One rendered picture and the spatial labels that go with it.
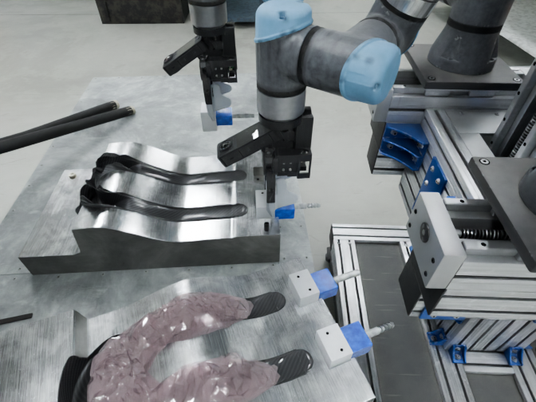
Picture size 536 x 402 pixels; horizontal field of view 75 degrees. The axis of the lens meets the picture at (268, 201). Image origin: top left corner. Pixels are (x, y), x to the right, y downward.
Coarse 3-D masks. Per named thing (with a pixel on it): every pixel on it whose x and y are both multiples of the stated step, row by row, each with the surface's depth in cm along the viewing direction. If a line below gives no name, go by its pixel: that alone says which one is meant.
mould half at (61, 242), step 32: (160, 160) 80; (192, 160) 84; (256, 160) 83; (64, 192) 79; (128, 192) 70; (160, 192) 74; (192, 192) 76; (224, 192) 75; (64, 224) 72; (96, 224) 62; (128, 224) 65; (160, 224) 68; (192, 224) 69; (224, 224) 69; (256, 224) 68; (32, 256) 67; (64, 256) 67; (96, 256) 68; (128, 256) 68; (160, 256) 69; (192, 256) 70; (224, 256) 70; (256, 256) 71
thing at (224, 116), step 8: (200, 112) 85; (216, 112) 87; (224, 112) 87; (232, 112) 90; (208, 120) 87; (216, 120) 87; (224, 120) 87; (232, 120) 88; (208, 128) 88; (216, 128) 88
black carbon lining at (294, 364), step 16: (256, 304) 61; (272, 304) 61; (112, 336) 54; (96, 352) 53; (288, 352) 54; (304, 352) 55; (64, 368) 47; (80, 368) 50; (288, 368) 53; (304, 368) 53; (64, 384) 47; (80, 384) 50; (64, 400) 46; (80, 400) 48
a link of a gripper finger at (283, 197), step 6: (276, 180) 62; (282, 180) 62; (282, 186) 63; (276, 192) 64; (282, 192) 64; (288, 192) 64; (276, 198) 64; (282, 198) 64; (288, 198) 64; (294, 198) 65; (270, 204) 64; (276, 204) 65; (282, 204) 65; (288, 204) 65; (270, 210) 65
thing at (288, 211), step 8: (256, 192) 70; (264, 192) 70; (256, 200) 69; (264, 200) 69; (256, 208) 68; (264, 208) 68; (280, 208) 69; (288, 208) 69; (296, 208) 71; (304, 208) 71; (256, 216) 72; (264, 216) 69; (280, 216) 70; (288, 216) 70
